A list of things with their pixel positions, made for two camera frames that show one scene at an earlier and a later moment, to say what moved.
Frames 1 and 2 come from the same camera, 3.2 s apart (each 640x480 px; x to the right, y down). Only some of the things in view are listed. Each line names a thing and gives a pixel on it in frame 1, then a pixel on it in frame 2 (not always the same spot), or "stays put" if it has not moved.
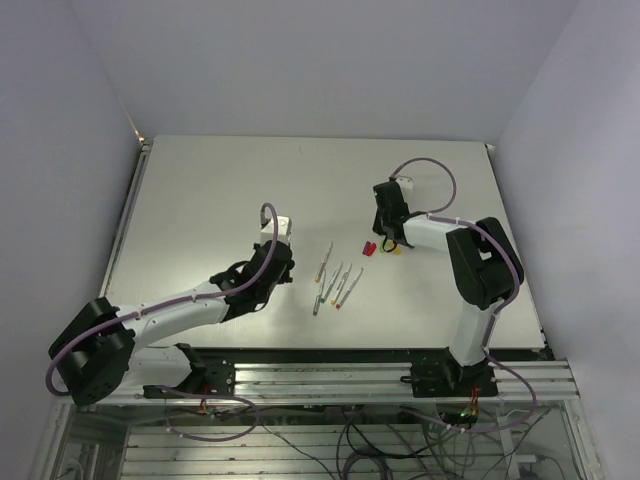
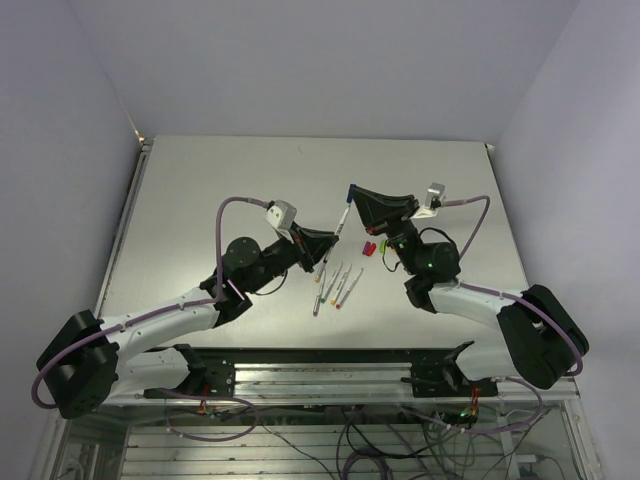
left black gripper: [285, 276] -> [311, 246]
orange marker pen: [317, 276] stays put
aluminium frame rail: [376, 381] stays put
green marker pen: [331, 283] stays put
